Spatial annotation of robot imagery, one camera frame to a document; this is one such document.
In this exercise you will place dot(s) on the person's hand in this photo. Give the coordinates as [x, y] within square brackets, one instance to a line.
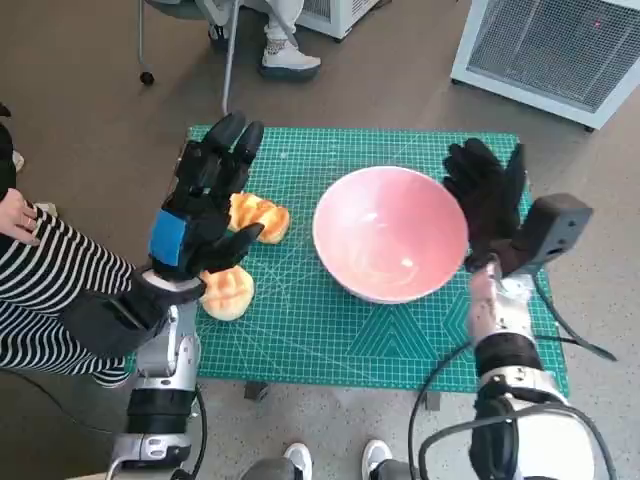
[17, 220]

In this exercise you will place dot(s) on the bare left robot hand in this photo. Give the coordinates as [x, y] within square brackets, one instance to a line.
[200, 225]

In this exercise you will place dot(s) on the gloved right robot hand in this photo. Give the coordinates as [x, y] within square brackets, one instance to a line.
[490, 210]

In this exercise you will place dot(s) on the long braided toy bread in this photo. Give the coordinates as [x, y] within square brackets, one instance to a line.
[265, 220]

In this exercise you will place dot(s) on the round toy bread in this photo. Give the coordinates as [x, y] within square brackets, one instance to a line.
[230, 297]

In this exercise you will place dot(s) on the pink bowl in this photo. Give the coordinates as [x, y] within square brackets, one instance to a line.
[390, 235]

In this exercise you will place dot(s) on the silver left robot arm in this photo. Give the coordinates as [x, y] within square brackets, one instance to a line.
[167, 345]

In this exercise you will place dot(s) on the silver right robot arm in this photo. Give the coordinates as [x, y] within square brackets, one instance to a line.
[505, 350]

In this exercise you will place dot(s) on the person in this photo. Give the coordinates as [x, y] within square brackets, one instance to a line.
[300, 457]
[50, 290]
[290, 57]

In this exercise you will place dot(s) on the green cutting mat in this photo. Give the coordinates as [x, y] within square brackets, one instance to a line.
[310, 340]

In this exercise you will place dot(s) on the white mesh-front cabinet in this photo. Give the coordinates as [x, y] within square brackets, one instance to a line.
[550, 50]

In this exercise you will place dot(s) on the grey chair with metal legs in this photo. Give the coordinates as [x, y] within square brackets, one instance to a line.
[175, 5]

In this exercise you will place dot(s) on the white grille appliance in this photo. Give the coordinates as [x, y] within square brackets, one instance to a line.
[340, 15]

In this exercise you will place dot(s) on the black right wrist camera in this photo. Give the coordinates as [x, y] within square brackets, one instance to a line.
[555, 225]

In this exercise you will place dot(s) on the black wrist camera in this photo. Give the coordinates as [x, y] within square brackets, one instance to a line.
[105, 325]
[555, 225]

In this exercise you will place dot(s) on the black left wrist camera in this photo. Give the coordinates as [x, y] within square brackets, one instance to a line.
[105, 325]

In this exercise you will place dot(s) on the black table bracket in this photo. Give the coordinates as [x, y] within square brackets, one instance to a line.
[433, 400]
[256, 390]

